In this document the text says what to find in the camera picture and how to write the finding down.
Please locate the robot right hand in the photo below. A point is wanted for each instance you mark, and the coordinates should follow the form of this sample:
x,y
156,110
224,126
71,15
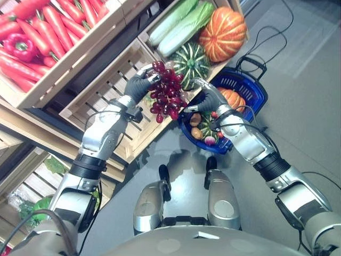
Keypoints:
x,y
214,100

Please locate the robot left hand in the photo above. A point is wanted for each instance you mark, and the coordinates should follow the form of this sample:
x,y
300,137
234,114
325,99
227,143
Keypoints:
x,y
136,86

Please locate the red grape bunch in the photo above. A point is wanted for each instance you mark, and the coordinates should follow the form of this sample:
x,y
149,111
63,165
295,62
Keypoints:
x,y
166,92

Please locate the robot right arm silver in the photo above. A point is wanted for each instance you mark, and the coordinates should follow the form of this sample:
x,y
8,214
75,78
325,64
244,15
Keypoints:
x,y
255,144

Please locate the robot left arm silver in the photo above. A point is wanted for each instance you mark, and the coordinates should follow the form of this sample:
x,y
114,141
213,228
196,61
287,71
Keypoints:
x,y
101,136

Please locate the blue plastic shopping basket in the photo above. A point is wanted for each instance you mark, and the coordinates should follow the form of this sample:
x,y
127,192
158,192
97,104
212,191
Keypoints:
x,y
253,90

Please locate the small red strawberry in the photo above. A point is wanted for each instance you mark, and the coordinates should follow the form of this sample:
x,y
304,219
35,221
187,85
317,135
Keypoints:
x,y
214,114
220,134

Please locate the small orange pumpkin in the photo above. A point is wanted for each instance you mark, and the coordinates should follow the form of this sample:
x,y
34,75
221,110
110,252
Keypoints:
x,y
234,98

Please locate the empty wooden slat crate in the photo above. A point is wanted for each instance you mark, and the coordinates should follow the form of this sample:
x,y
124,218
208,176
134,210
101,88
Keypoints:
x,y
114,80

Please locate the brown potato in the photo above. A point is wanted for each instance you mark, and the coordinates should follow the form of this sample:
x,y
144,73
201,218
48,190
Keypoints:
x,y
195,119
196,132

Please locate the small green striped pumpkin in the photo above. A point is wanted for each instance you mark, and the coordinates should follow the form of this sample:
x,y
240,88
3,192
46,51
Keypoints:
x,y
207,126

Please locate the large green striped pumpkin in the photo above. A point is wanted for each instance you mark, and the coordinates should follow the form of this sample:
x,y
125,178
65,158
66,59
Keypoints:
x,y
190,62

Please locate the wooden crate with cabbages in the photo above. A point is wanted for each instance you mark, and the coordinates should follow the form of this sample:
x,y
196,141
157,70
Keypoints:
x,y
145,36

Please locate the wooden crate with carrots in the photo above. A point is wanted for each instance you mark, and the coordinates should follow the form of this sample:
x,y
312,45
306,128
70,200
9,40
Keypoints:
x,y
80,56

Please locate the large orange pumpkin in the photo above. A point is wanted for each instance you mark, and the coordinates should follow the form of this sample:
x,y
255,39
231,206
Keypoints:
x,y
223,34

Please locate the napa cabbage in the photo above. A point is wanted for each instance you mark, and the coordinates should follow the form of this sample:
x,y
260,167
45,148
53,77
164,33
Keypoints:
x,y
186,30
170,20

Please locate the orange carrot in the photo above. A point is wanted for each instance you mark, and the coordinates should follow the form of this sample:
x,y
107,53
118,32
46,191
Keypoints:
x,y
37,68
100,6
89,13
9,29
74,26
70,10
57,26
49,40
33,36
30,8
17,80
18,68

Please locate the robot right leg silver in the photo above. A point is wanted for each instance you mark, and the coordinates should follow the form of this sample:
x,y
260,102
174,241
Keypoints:
x,y
223,200

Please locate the robot leg silver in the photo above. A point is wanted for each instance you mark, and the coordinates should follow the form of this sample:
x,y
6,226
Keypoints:
x,y
147,208
223,200

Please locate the green leafy vegetable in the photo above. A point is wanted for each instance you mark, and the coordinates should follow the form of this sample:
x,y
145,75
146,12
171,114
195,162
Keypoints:
x,y
36,210
56,165

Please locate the robot left leg silver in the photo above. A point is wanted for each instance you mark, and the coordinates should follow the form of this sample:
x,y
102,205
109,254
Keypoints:
x,y
147,208

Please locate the red bell pepper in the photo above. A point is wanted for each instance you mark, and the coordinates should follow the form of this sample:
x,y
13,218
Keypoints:
x,y
20,48

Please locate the wooden crate with greens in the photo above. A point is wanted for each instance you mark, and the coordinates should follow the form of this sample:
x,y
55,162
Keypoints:
x,y
29,184

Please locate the robot torso grey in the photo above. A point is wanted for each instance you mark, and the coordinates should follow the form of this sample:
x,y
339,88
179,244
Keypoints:
x,y
186,244

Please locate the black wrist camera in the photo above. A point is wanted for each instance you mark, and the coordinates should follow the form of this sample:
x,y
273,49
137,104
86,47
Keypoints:
x,y
135,114

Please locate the wooden shelf frame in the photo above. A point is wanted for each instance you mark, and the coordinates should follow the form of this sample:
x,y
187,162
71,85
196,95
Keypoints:
x,y
53,138

